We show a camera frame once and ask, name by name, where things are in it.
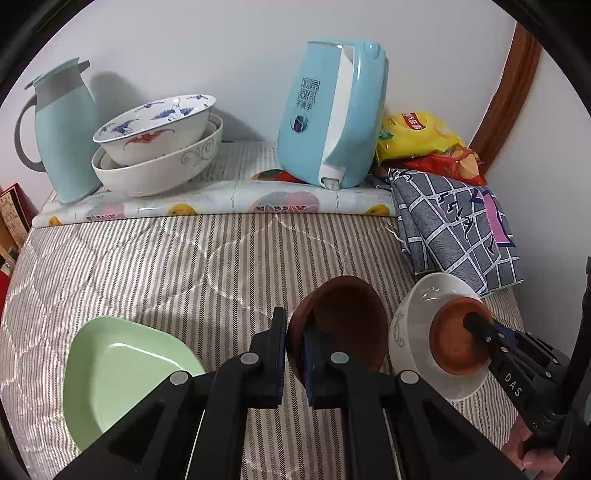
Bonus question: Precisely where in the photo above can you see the light blue thermos jug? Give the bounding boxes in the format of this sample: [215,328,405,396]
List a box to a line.
[14,58,105,204]

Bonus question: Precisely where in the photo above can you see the small brown dish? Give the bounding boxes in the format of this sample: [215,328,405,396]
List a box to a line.
[287,275,389,393]
[429,296,495,376]

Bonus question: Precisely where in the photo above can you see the green square plate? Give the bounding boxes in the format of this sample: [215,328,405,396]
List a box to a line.
[62,316,207,453]

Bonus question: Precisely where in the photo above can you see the brown patterned box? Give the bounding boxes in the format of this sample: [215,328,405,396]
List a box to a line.
[0,182,40,250]

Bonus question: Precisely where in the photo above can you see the person's right hand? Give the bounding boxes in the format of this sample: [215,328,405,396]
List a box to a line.
[502,414,571,480]

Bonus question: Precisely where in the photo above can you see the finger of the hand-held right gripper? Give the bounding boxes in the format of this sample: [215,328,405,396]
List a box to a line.
[492,322,525,365]
[463,312,497,344]

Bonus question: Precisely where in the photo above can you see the plain white bowl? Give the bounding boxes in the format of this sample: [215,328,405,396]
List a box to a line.
[389,272,497,401]

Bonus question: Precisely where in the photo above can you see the blue patterned white bowl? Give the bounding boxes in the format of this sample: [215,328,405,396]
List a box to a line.
[92,93,218,167]

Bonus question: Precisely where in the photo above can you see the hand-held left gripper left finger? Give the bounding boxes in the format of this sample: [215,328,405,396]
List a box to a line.
[55,307,289,480]

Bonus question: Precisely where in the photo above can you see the yellow chips bag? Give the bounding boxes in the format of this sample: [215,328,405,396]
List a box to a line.
[376,112,465,163]

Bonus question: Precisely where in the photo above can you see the rolled fruit print tablecloth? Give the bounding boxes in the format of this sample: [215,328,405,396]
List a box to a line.
[33,168,398,228]

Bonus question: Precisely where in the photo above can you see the large white bowl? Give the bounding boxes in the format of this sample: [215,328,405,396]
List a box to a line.
[91,114,225,198]

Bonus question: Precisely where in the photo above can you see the brown wooden door frame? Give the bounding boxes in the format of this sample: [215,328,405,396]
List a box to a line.
[468,21,543,162]

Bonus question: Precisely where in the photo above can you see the grey checked cloth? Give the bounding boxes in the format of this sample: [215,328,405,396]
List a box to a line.
[385,167,526,297]

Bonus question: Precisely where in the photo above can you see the light blue electric kettle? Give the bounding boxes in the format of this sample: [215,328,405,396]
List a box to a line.
[276,41,389,190]

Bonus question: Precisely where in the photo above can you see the red chips bag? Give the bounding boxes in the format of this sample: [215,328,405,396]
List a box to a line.
[402,147,488,186]

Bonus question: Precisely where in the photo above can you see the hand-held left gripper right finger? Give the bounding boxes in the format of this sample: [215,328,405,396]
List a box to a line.
[302,323,527,480]

